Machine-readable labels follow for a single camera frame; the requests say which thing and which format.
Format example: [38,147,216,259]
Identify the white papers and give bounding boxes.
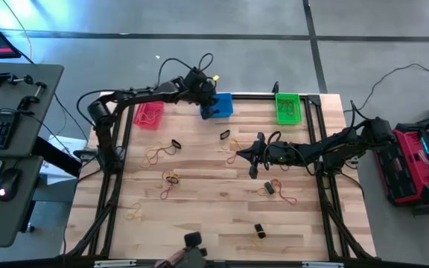
[39,135,89,187]

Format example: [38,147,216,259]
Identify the silver metal bracket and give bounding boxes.
[302,261,345,268]
[93,259,137,268]

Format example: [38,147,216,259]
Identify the black aluminium table frame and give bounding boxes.
[61,80,378,268]

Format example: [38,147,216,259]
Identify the blue plastic basket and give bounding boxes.
[199,92,235,120]

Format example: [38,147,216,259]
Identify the dark grey desk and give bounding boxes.
[0,155,45,249]
[0,61,65,158]

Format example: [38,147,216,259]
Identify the green plastic basket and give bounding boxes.
[275,92,304,126]

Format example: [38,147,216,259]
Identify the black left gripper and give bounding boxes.
[183,68,218,121]

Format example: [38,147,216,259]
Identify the black floor cable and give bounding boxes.
[343,62,429,115]

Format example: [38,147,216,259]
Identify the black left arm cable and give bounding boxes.
[75,51,215,130]

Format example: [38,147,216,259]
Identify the yellow hanging cable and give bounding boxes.
[0,0,34,60]

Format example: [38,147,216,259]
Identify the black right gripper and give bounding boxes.
[236,132,301,179]

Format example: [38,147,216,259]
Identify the red and black equipment case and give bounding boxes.
[372,122,429,208]

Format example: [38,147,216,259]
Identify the black desk clamp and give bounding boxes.
[0,68,35,89]
[16,80,48,112]

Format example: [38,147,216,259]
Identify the red plastic basket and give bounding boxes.
[133,100,165,131]

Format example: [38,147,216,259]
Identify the black computer mouse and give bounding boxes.
[0,167,22,202]

